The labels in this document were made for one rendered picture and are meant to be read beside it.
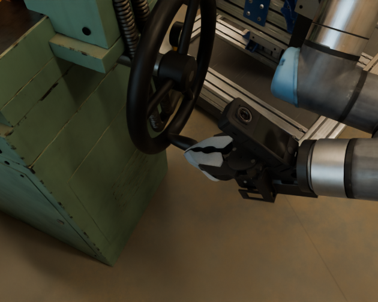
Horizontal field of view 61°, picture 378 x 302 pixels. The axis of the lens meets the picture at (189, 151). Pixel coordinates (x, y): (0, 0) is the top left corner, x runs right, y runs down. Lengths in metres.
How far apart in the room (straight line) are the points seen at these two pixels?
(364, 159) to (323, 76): 0.12
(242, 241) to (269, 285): 0.17
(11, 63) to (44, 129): 0.14
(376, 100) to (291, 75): 0.11
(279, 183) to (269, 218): 0.83
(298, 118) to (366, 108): 0.86
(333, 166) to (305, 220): 0.94
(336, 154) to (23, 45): 0.43
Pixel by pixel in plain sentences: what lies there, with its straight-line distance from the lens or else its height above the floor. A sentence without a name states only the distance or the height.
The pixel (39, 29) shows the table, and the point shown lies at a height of 0.89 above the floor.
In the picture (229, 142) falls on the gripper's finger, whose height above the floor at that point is 0.77.
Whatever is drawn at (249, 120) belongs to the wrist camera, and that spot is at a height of 0.86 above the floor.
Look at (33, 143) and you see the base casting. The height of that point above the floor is 0.75.
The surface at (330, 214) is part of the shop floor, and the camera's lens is 1.39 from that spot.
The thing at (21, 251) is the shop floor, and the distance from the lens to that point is 1.37.
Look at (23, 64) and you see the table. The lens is 0.52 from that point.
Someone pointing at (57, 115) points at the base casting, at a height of 0.74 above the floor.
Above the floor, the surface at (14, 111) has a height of 0.82.
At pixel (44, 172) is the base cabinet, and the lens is 0.64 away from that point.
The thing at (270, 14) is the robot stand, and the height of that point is 0.56.
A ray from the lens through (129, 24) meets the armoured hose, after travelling 0.50.
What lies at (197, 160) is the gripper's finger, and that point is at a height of 0.75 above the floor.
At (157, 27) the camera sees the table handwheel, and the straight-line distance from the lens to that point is 0.42.
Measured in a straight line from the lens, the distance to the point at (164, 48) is 0.89.
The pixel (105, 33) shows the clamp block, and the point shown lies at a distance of 0.49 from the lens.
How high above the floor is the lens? 1.19
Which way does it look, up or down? 57 degrees down
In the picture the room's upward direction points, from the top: straight up
